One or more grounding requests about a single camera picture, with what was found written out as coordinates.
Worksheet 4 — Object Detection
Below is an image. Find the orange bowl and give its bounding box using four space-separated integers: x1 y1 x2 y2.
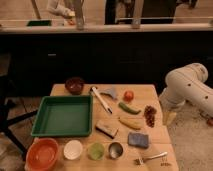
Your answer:
26 138 59 171

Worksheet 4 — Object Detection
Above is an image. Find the light green cup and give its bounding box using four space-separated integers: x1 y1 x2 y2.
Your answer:
87 142 105 160

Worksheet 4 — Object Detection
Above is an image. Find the red tomato toy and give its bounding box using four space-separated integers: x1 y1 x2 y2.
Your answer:
123 90 134 102

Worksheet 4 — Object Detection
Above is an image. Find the green plastic tray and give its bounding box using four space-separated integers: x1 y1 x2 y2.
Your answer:
31 95 93 137

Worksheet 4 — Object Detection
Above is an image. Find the dark purple bowl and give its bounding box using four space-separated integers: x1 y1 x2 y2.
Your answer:
65 77 84 95

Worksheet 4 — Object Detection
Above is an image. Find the silver fork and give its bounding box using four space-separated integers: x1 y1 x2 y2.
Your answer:
134 152 168 165

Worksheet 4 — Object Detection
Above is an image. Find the dark red grapes toy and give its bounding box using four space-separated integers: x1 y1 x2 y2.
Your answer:
144 106 157 128

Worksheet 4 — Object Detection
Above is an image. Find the dark counter cabinet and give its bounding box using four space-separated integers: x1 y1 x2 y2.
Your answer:
0 27 213 96

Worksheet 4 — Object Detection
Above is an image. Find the green pepper toy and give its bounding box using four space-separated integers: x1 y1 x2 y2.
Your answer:
118 102 141 115

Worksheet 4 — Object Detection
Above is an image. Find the small metal cup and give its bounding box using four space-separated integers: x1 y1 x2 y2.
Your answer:
108 142 123 159

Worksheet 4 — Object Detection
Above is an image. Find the wooden block brush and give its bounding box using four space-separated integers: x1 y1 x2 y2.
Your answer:
95 120 118 139

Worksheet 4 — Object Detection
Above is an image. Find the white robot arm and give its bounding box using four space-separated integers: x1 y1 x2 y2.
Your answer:
159 63 213 125

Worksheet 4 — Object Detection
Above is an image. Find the black office chair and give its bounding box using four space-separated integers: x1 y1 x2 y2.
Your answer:
0 76 37 159

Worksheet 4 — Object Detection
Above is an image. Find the yellow banana toy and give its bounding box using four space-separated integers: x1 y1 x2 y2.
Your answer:
118 117 142 130

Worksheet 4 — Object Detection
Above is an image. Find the grey cloth piece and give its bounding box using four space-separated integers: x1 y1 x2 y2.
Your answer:
100 87 117 100

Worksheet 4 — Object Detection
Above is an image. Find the blue sponge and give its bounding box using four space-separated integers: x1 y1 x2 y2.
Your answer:
128 133 149 149

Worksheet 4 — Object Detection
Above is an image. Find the green bin on counter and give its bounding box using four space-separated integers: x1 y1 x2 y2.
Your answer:
26 20 52 27

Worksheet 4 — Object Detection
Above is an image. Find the white handled knife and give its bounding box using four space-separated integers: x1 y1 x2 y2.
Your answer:
91 86 112 114

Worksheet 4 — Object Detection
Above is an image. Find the white small bowl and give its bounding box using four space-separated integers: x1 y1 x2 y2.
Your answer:
63 140 83 160

